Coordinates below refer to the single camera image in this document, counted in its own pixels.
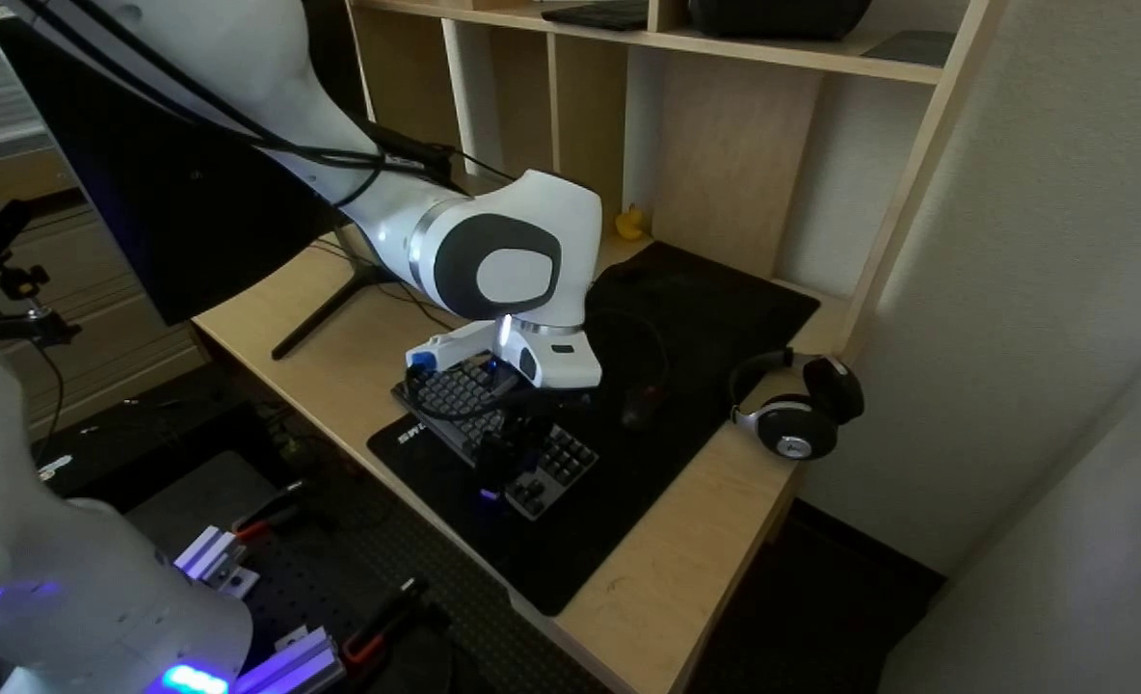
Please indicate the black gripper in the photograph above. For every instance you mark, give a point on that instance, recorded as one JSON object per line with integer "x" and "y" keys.
{"x": 485, "y": 420}

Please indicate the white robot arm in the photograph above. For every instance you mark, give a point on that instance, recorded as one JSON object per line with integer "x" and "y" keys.
{"x": 515, "y": 259}

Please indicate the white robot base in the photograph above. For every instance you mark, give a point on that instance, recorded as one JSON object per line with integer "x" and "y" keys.
{"x": 85, "y": 601}

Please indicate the grey mechanical keyboard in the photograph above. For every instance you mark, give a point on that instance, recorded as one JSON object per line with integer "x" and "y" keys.
{"x": 559, "y": 463}

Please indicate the wooden desk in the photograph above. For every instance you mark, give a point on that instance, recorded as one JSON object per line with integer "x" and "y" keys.
{"x": 649, "y": 606}

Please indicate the black desk mat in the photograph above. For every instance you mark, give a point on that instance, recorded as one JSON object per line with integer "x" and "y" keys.
{"x": 667, "y": 335}

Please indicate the black monitor stand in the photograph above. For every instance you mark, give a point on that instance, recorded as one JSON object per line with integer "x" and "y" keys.
{"x": 363, "y": 275}

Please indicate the yellow rubber duck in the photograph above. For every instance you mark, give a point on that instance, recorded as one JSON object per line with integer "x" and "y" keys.
{"x": 635, "y": 227}

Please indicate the black white headphones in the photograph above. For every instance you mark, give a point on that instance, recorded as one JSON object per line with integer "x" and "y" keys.
{"x": 794, "y": 426}

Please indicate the black computer monitor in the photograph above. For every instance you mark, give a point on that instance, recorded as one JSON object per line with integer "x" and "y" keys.
{"x": 193, "y": 214}

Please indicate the wooden shelf unit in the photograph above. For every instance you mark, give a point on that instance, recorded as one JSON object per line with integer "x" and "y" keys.
{"x": 698, "y": 136}

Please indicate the black flat tablet on shelf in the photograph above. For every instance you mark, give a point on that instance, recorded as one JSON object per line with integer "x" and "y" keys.
{"x": 599, "y": 15}

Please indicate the black case on shelf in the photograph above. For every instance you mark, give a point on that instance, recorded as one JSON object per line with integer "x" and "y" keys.
{"x": 776, "y": 16}

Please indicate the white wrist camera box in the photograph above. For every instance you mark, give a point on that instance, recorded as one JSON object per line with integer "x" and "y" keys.
{"x": 546, "y": 359}

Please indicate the black camera tripod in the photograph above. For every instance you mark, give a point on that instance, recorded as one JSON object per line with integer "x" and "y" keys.
{"x": 22, "y": 284}

